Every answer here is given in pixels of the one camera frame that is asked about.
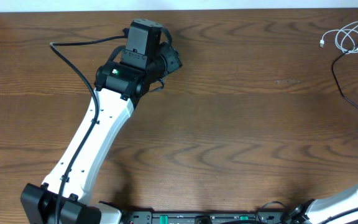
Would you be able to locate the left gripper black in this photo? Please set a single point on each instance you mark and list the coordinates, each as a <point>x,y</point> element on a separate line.
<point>173,58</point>

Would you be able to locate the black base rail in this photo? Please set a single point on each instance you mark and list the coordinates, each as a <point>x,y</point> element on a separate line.
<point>264,215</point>

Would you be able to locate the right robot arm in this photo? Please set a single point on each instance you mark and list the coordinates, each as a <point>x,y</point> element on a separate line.
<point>339,208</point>

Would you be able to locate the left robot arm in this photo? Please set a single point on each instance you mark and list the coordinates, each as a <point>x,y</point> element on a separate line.
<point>65,193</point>

